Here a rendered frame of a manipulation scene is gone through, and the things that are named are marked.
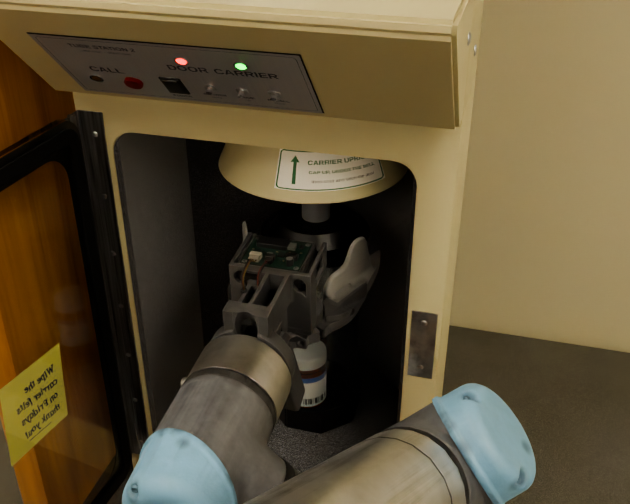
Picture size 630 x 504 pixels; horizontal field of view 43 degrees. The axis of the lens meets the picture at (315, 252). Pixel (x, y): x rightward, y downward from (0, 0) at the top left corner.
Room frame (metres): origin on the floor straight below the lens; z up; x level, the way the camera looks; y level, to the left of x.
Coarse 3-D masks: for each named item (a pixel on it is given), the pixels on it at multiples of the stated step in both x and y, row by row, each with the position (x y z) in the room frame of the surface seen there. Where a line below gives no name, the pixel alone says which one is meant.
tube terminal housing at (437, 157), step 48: (480, 0) 0.62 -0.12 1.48; (96, 96) 0.63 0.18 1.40; (288, 144) 0.59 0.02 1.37; (336, 144) 0.58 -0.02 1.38; (384, 144) 0.57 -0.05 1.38; (432, 144) 0.56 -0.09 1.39; (432, 192) 0.56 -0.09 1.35; (432, 240) 0.56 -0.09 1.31; (432, 288) 0.56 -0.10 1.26; (144, 384) 0.63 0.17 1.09; (432, 384) 0.55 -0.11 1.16
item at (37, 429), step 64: (0, 192) 0.52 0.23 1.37; (64, 192) 0.59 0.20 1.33; (0, 256) 0.51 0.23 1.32; (64, 256) 0.57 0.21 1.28; (0, 320) 0.49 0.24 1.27; (64, 320) 0.56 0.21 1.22; (0, 384) 0.48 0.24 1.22; (64, 384) 0.54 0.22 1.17; (0, 448) 0.46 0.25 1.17; (64, 448) 0.53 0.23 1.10
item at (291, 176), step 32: (224, 160) 0.66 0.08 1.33; (256, 160) 0.63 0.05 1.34; (288, 160) 0.61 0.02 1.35; (320, 160) 0.61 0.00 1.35; (352, 160) 0.62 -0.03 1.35; (384, 160) 0.64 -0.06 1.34; (256, 192) 0.61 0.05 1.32; (288, 192) 0.60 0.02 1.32; (320, 192) 0.60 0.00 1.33; (352, 192) 0.61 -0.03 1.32
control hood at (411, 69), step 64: (0, 0) 0.52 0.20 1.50; (64, 0) 0.50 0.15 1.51; (128, 0) 0.50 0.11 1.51; (192, 0) 0.49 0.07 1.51; (256, 0) 0.49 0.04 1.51; (320, 0) 0.49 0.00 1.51; (384, 0) 0.49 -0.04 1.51; (448, 0) 0.49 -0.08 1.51; (320, 64) 0.49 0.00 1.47; (384, 64) 0.48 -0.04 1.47; (448, 64) 0.46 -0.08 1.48; (448, 128) 0.53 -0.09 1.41
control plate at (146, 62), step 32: (64, 64) 0.56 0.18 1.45; (96, 64) 0.55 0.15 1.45; (128, 64) 0.54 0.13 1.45; (160, 64) 0.53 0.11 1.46; (192, 64) 0.52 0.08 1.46; (224, 64) 0.52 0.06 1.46; (256, 64) 0.51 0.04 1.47; (288, 64) 0.50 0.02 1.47; (160, 96) 0.58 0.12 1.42; (192, 96) 0.57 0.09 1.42; (224, 96) 0.55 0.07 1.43; (256, 96) 0.54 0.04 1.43; (288, 96) 0.53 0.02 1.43
